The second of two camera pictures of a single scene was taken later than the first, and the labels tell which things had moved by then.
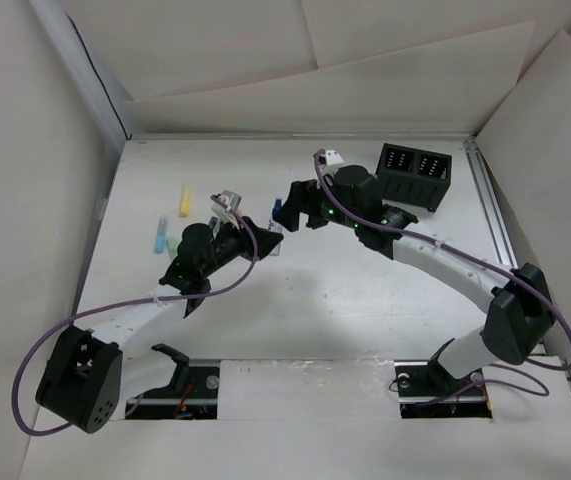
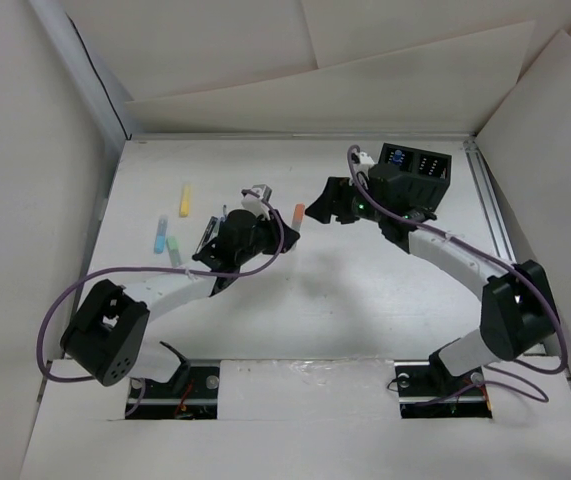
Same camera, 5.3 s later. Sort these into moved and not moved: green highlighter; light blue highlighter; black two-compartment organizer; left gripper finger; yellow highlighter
Moved: left gripper finger
Not moved: yellow highlighter; green highlighter; light blue highlighter; black two-compartment organizer
